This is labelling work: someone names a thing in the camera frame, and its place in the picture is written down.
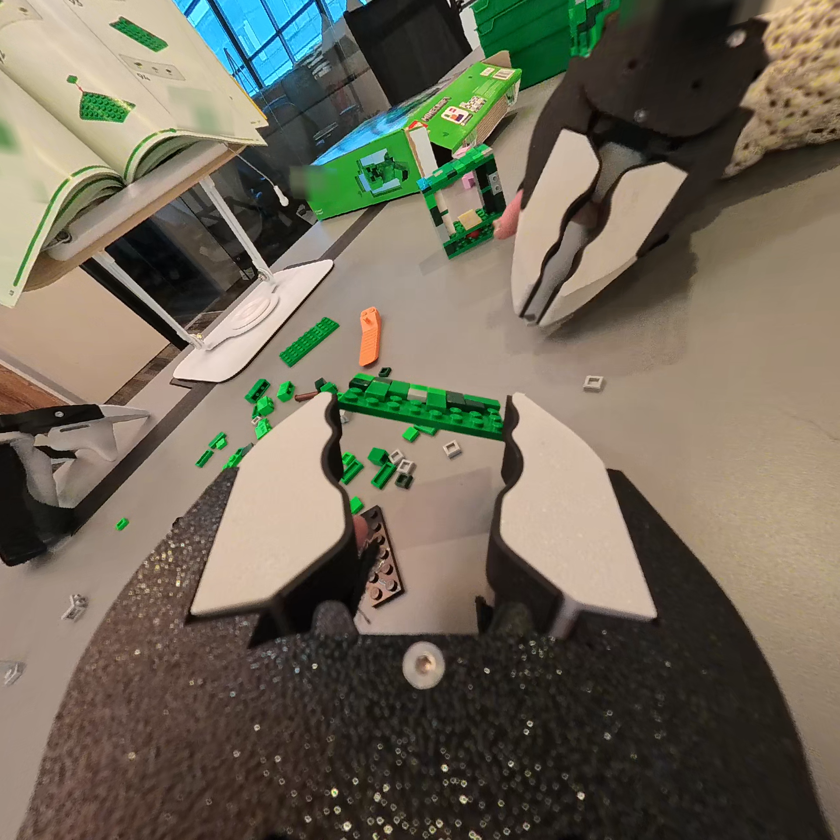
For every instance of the person's right forearm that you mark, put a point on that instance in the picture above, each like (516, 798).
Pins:
(794, 79)

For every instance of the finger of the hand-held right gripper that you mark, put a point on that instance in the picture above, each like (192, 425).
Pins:
(551, 197)
(643, 210)

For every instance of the narrow green lego plate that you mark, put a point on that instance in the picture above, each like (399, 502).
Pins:
(308, 341)

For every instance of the small white square frame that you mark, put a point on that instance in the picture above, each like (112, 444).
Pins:
(593, 384)

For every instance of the black lego plate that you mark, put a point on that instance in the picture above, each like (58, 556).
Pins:
(384, 564)

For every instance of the person's right hand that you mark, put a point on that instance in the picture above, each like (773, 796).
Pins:
(510, 216)

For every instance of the green lego box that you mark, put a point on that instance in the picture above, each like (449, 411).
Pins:
(367, 170)

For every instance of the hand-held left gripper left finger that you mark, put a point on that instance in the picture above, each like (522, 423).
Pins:
(282, 525)

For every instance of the small grey lego clip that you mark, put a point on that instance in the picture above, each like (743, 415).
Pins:
(75, 607)
(12, 673)

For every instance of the orange brick separator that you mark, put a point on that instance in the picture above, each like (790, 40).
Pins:
(369, 338)

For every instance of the person's left hand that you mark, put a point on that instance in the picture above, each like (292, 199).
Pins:
(361, 528)

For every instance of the white book stand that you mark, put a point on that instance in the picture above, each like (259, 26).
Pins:
(249, 315)

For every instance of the green lego baseplate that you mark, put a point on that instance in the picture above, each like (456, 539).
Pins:
(420, 410)

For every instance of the large green lego build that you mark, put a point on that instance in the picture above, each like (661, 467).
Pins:
(525, 39)

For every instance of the large blue-lit window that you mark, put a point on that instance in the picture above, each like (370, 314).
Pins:
(262, 33)

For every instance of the pile of small lego pieces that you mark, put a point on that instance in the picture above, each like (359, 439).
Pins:
(387, 469)

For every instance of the open instruction booklet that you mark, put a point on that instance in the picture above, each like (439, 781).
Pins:
(98, 65)

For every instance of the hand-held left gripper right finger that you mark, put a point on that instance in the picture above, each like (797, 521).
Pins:
(571, 525)

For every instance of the small green lego model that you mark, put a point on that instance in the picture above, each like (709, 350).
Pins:
(459, 229)

